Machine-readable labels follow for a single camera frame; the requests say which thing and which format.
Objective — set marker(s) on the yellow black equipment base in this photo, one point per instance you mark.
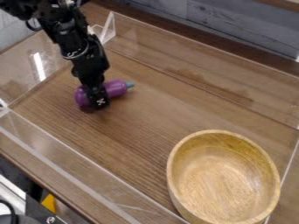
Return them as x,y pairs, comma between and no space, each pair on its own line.
31,199

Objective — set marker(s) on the brown wooden bowl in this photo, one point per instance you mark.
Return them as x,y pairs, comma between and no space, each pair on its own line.
222,178

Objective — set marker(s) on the purple toy eggplant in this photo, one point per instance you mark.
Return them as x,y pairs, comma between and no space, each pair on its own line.
115,87

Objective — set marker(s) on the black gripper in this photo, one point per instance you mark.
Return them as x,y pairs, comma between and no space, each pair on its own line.
85,51

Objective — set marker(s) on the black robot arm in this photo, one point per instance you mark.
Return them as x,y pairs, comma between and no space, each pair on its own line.
66,26

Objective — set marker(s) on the clear acrylic corner bracket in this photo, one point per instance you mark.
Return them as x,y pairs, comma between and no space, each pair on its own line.
105,32

